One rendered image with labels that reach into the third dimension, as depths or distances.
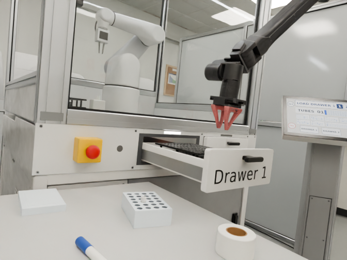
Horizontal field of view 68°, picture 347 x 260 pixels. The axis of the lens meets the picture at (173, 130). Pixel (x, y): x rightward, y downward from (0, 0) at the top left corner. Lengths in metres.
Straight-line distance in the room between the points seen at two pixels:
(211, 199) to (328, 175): 0.78
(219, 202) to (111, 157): 0.62
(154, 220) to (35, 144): 0.40
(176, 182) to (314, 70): 1.77
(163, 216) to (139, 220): 0.06
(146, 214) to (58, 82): 0.44
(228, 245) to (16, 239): 0.37
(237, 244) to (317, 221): 1.33
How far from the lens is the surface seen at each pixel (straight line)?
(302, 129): 1.60
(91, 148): 0.75
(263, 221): 2.73
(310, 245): 1.84
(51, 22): 0.82
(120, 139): 0.86
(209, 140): 1.10
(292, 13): 0.95
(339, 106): 1.79
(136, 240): 0.53
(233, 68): 0.81
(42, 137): 0.79
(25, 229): 0.58
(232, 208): 1.37
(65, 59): 0.81
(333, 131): 1.64
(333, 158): 1.73
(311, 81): 2.49
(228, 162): 0.69
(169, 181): 1.03
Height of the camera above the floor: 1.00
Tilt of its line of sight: 3 degrees down
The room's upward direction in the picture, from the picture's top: 6 degrees clockwise
